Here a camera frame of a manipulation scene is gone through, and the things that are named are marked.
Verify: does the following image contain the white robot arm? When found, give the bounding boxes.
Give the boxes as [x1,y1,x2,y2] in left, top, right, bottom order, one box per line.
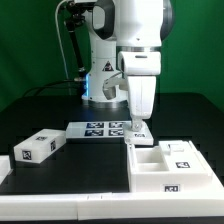
[57,0,174,132]

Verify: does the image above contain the white cabinet box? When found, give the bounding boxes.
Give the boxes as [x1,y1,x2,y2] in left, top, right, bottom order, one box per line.
[127,145,213,192]

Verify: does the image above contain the white cabinet top block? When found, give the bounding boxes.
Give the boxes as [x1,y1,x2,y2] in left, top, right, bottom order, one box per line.
[14,129,66,164]

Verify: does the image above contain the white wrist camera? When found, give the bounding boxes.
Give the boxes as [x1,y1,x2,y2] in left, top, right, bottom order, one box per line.
[102,78,128,101]

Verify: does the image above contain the white U-shaped fence frame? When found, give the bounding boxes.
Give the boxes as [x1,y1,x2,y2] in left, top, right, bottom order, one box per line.
[0,150,224,222]

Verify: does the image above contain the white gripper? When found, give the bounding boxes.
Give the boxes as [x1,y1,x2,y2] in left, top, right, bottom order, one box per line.
[118,51,161,131]

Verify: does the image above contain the black power cables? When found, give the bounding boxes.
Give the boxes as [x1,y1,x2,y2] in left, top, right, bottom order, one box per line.
[22,78,84,98]

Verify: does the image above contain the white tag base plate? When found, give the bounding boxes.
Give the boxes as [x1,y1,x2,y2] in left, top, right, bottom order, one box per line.
[66,121,130,139]

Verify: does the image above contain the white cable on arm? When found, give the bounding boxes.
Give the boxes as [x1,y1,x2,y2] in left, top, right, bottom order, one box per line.
[54,0,73,81]

